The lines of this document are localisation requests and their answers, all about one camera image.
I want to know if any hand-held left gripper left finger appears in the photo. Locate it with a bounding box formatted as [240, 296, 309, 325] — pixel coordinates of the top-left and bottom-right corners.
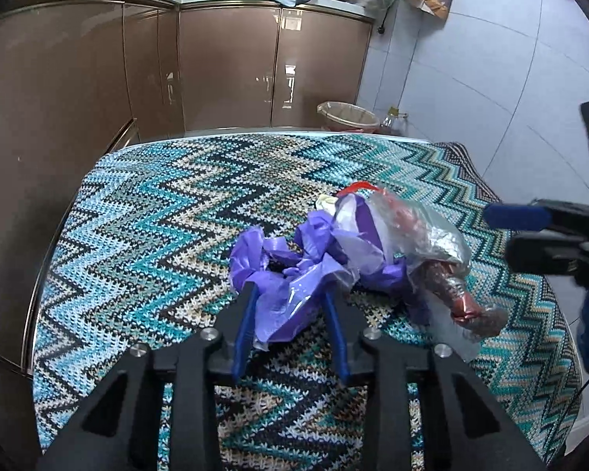
[37, 282, 261, 471]

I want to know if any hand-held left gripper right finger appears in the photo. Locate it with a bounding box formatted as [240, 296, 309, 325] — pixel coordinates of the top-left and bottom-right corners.
[323, 289, 545, 471]

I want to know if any zigzag knitted tablecloth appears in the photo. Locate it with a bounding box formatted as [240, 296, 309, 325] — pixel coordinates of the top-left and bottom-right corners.
[31, 132, 583, 471]

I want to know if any cooking oil bottle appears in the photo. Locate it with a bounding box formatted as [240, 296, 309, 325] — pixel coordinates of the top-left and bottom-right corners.
[375, 106, 408, 136]

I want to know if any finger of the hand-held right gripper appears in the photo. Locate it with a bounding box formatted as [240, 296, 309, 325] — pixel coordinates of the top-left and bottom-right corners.
[483, 199, 589, 242]
[504, 232, 587, 276]

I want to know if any purple plastic bag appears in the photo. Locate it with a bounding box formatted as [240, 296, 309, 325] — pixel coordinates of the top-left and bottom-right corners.
[229, 195, 434, 352]

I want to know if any pink bin with liner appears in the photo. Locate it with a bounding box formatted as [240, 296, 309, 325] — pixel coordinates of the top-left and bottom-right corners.
[316, 101, 380, 133]

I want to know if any clear plastic bag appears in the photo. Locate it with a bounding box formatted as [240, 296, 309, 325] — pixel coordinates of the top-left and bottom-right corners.
[363, 187, 510, 362]

